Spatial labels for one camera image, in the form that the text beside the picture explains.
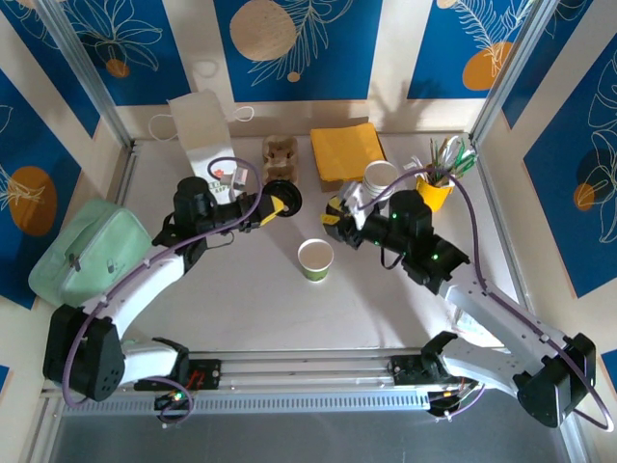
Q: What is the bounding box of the black plastic cup lid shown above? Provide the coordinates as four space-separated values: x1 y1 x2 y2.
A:
262 180 304 218

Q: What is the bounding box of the green paper coffee cup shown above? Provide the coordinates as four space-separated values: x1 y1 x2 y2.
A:
297 238 335 285

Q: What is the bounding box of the white flower print paper bag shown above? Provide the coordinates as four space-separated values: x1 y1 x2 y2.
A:
148 90 255 204

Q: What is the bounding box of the yellow cup holder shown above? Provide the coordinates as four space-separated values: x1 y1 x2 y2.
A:
415 172 455 213

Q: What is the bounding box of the stack of white paper cups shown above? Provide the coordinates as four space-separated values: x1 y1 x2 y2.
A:
362 161 400 202

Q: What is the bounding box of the stack of pulp cup carriers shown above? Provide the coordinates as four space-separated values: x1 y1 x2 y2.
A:
261 134 301 187

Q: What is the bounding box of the stack of yellow napkins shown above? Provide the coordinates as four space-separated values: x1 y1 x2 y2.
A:
309 122 389 183

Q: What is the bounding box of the green sachet stick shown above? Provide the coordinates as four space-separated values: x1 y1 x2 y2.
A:
452 144 477 171

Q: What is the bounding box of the bunch of sugar sticks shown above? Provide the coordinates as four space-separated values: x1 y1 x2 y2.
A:
469 137 531 310

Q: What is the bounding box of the mint green zip bag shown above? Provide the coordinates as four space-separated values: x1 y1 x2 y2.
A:
27 199 153 320

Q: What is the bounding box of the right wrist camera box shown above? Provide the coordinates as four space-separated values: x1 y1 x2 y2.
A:
342 181 372 228

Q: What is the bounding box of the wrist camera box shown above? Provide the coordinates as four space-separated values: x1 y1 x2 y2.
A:
342 181 372 228
229 166 253 190

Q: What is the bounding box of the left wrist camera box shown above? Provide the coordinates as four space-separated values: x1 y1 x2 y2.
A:
229 166 253 190

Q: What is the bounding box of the aluminium side rail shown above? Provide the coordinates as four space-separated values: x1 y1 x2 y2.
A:
113 139 141 208

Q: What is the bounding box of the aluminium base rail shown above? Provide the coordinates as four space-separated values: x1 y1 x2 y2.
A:
40 346 579 421

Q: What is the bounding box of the aluminium frame post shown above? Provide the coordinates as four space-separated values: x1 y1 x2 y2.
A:
469 0 568 146
36 0 141 150

